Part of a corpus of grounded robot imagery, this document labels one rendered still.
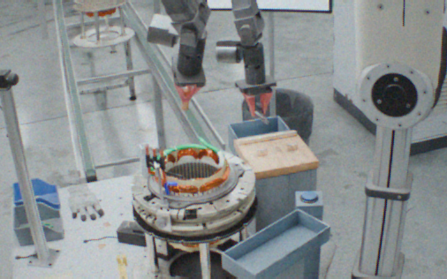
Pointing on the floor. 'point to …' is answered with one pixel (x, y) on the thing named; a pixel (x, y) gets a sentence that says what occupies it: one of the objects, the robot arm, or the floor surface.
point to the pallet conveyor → (85, 166)
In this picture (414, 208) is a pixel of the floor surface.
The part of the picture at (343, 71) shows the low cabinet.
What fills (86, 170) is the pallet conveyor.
